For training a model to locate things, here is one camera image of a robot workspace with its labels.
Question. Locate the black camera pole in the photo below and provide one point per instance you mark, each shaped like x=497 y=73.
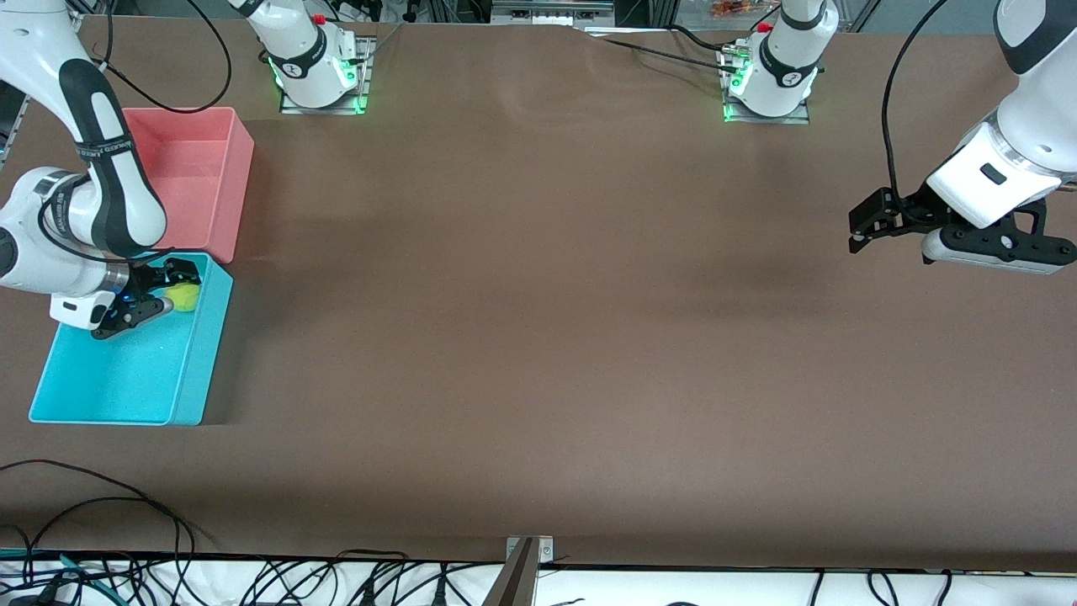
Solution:
x=513 y=581

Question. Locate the yellow tennis ball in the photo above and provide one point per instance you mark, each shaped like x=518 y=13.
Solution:
x=183 y=299

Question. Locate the small metal bracket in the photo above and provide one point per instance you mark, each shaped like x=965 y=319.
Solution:
x=547 y=549

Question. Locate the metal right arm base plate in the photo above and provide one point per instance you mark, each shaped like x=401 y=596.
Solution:
x=367 y=84

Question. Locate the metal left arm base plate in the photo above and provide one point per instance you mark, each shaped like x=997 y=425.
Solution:
x=766 y=120

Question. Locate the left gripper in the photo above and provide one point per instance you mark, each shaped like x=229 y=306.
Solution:
x=915 y=211

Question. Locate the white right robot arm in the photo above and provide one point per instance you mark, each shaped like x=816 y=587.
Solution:
x=25 y=252

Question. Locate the silver aluminium rail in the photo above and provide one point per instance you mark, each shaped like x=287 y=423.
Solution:
x=551 y=10

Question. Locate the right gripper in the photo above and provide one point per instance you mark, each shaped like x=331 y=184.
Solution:
x=150 y=279

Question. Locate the pink plastic bin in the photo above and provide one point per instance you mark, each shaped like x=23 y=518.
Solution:
x=198 y=168

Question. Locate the blue plastic bin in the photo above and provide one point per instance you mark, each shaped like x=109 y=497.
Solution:
x=126 y=370

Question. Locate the aluminium table edge rail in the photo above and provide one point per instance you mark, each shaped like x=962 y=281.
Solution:
x=10 y=135

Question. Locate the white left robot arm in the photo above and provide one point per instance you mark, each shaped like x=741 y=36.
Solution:
x=782 y=76

